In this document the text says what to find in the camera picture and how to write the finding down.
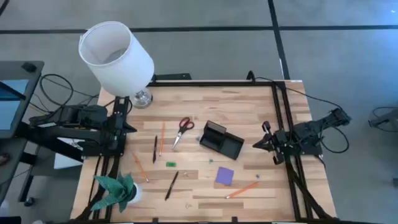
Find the orange pencil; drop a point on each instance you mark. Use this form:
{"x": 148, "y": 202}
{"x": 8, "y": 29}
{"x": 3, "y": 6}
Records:
{"x": 242, "y": 190}
{"x": 161, "y": 140}
{"x": 140, "y": 167}

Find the grey side desk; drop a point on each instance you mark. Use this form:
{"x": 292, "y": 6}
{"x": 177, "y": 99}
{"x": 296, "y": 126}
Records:
{"x": 15, "y": 70}

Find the black pen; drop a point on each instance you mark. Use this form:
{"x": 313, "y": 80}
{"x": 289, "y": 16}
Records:
{"x": 171, "y": 186}
{"x": 155, "y": 149}

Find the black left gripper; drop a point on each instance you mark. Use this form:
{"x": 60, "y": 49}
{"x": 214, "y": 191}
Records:
{"x": 115, "y": 133}

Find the monitor with blue screen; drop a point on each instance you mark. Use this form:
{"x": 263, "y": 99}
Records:
{"x": 12, "y": 109}

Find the green plant in white pot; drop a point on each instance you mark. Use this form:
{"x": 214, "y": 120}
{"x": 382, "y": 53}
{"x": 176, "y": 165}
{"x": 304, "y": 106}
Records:
{"x": 115, "y": 189}

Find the black mesh desk organizer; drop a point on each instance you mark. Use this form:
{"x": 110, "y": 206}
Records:
{"x": 228, "y": 146}

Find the white shade table lamp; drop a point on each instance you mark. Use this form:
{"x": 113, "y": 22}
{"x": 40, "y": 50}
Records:
{"x": 124, "y": 68}

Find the black caster wheel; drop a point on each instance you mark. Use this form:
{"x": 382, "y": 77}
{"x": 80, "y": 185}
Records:
{"x": 28, "y": 201}

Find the white box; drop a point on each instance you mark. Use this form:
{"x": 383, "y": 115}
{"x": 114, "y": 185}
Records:
{"x": 65, "y": 161}

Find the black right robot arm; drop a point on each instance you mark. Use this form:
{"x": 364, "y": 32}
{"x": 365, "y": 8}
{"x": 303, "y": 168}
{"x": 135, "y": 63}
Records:
{"x": 311, "y": 130}

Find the small black desk object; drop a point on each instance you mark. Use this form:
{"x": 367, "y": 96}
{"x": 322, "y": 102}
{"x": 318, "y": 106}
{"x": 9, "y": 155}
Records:
{"x": 29, "y": 67}

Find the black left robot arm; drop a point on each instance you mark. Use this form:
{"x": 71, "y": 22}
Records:
{"x": 90, "y": 116}

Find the green eraser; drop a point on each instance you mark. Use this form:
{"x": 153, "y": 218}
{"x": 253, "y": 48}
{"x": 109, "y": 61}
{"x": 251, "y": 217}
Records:
{"x": 171, "y": 164}

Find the white binder clip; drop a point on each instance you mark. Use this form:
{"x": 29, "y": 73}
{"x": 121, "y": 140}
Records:
{"x": 188, "y": 205}

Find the purple sticky note pad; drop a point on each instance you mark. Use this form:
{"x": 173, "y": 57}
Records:
{"x": 224, "y": 176}

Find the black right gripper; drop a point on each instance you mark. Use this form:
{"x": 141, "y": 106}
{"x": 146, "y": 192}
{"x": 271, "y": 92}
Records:
{"x": 278, "y": 143}

